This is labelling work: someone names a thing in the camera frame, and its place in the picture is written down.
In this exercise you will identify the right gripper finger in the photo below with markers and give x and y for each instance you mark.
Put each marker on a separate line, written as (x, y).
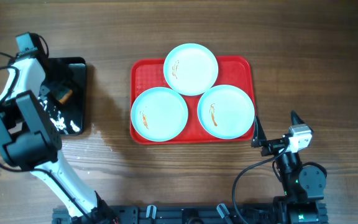
(259, 139)
(295, 119)

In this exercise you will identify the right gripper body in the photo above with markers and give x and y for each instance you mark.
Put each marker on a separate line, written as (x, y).
(274, 146)

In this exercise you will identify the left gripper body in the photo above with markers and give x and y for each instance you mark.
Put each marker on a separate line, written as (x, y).
(46, 90)

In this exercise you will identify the green and orange sponge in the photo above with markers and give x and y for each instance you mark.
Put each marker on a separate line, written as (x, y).
(62, 94)

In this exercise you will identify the light blue plate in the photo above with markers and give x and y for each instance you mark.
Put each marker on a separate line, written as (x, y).
(159, 114)
(190, 69)
(226, 112)

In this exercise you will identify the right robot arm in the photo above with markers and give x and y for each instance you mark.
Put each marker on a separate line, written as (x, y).
(303, 182)

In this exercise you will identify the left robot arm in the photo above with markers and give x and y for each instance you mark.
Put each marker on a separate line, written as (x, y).
(29, 142)

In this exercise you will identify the black rectangular water tray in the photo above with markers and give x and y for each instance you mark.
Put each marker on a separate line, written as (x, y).
(68, 119)

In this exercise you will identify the red plastic tray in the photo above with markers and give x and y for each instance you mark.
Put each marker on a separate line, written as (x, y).
(233, 70)

